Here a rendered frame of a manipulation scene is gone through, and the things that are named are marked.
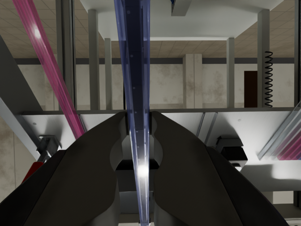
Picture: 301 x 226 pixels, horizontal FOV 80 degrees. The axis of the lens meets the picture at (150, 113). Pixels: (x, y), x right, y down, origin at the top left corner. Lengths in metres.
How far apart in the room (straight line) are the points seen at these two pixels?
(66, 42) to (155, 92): 3.09
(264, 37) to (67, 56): 0.70
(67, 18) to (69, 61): 0.12
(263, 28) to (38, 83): 3.81
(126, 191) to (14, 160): 4.15
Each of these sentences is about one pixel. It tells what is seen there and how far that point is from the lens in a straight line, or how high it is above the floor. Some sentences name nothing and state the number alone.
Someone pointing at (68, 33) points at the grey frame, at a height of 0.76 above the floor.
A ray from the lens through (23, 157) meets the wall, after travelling 4.37.
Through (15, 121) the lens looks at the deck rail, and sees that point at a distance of 0.34.
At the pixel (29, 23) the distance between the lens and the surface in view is 0.24.
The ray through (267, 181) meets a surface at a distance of 0.60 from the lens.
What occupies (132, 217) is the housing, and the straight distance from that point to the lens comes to 0.51.
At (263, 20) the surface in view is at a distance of 0.88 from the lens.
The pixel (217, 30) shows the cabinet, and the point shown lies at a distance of 1.00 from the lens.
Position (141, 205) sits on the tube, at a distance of 0.26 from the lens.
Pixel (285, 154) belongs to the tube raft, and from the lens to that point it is 0.47.
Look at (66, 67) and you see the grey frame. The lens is 0.60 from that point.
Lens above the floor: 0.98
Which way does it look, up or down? 2 degrees up
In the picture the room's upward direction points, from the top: 179 degrees clockwise
